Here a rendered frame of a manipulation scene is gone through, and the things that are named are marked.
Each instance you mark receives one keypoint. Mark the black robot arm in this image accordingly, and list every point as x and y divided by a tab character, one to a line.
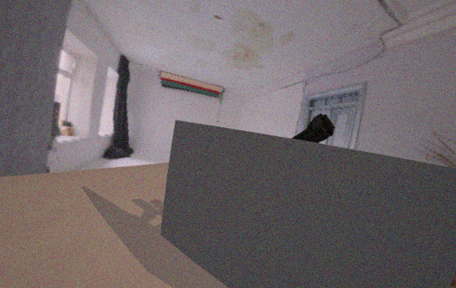
318	130

